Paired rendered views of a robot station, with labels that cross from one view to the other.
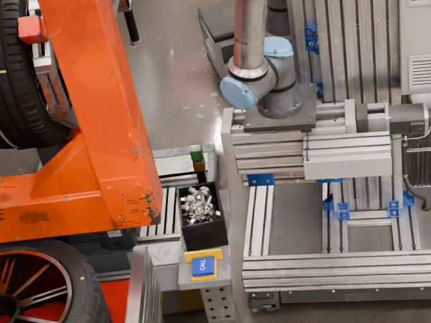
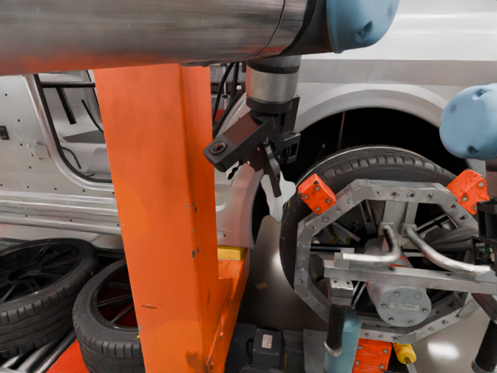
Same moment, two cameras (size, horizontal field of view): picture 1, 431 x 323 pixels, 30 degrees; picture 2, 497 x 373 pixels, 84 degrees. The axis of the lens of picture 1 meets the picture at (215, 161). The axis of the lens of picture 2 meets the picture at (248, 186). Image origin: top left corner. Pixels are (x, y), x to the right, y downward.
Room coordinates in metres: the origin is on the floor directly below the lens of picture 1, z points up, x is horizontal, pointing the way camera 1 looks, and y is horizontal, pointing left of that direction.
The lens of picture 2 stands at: (2.25, -0.28, 1.38)
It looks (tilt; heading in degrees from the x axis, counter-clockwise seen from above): 20 degrees down; 92
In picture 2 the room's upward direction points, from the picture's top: straight up
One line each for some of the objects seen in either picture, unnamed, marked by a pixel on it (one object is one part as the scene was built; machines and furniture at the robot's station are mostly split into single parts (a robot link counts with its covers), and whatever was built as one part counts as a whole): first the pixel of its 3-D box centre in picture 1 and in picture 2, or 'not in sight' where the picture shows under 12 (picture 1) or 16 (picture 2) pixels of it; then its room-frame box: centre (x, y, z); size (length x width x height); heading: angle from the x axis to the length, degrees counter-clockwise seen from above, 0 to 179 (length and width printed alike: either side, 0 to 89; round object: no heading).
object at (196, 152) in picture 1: (196, 152); not in sight; (2.15, 0.06, 0.64); 0.04 x 0.04 x 0.04; 82
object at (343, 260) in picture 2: not in sight; (367, 231); (2.53, 0.36, 1.03); 0.19 x 0.18 x 0.11; 82
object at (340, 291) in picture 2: not in sight; (339, 283); (2.45, 0.28, 0.93); 0.09 x 0.05 x 0.05; 82
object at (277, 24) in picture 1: (284, 13); not in sight; (2.56, -0.35, 0.87); 0.15 x 0.15 x 0.10
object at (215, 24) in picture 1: (246, 39); not in sight; (3.63, -0.29, 0.17); 0.43 x 0.36 x 0.34; 97
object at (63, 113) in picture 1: (63, 51); (384, 266); (2.64, 0.46, 0.85); 0.54 x 0.07 x 0.54; 172
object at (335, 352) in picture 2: not in sight; (336, 325); (2.44, 0.25, 0.83); 0.04 x 0.04 x 0.16
